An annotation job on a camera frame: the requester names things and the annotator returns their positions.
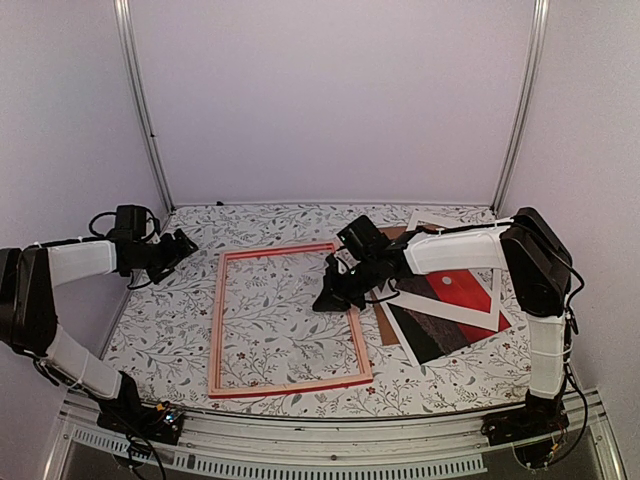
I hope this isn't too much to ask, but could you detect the red black abstract photo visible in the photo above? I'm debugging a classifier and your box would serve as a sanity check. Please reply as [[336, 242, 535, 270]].
[[391, 270, 513, 366]]

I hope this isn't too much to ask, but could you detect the aluminium corner post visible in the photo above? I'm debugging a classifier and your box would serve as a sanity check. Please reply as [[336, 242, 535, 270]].
[[113, 0, 175, 213], [490, 0, 550, 215]]

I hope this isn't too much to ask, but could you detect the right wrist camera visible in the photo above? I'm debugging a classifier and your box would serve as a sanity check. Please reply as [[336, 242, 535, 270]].
[[337, 215, 391, 261]]

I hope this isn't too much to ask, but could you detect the wooden picture frame red edge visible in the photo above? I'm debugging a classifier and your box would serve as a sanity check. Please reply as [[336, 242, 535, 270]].
[[208, 241, 373, 399]]

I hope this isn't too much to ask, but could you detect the brown backing board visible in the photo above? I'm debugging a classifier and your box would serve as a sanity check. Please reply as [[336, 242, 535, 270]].
[[374, 226, 405, 346]]

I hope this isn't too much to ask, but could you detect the front aluminium rail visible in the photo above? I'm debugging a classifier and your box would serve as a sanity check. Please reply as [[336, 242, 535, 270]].
[[43, 390, 627, 479]]

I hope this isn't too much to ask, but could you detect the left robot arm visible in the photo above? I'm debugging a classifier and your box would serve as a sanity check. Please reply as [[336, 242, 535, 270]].
[[1, 229, 198, 434]]

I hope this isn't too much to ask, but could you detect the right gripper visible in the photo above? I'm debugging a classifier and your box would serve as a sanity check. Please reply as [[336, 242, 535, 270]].
[[313, 256, 381, 311]]

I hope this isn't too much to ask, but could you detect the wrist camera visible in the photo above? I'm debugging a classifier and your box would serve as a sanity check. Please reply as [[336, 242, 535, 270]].
[[337, 215, 391, 261], [109, 205, 156, 242]]

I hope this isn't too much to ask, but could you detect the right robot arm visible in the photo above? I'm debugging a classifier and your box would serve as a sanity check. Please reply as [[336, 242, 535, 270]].
[[312, 207, 576, 436]]

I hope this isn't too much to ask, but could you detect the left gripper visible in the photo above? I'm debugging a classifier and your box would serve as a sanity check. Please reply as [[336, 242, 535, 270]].
[[132, 228, 199, 284]]

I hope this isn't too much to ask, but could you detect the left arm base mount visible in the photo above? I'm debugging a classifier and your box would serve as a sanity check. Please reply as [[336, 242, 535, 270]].
[[97, 401, 185, 446]]

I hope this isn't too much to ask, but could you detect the right aluminium corner post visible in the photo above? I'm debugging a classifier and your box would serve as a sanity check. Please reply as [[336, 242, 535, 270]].
[[490, 0, 550, 215]]

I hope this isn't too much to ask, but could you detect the white photo mat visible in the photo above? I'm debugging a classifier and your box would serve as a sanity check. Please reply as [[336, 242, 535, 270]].
[[369, 210, 504, 332]]

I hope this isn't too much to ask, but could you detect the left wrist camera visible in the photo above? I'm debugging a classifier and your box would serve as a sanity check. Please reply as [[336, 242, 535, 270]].
[[109, 205, 156, 242]]

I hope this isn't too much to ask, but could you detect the clear acrylic sheet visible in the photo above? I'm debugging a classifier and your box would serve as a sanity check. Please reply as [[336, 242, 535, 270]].
[[221, 252, 359, 388]]

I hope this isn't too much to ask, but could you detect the left aluminium corner post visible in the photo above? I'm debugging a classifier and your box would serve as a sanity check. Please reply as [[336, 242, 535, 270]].
[[113, 0, 175, 213]]

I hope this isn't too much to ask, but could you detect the floral patterned table cover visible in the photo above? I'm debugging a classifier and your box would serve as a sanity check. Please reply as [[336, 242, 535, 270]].
[[105, 204, 531, 418]]

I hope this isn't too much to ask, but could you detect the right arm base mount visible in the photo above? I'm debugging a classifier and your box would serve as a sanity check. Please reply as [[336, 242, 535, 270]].
[[480, 393, 569, 469]]

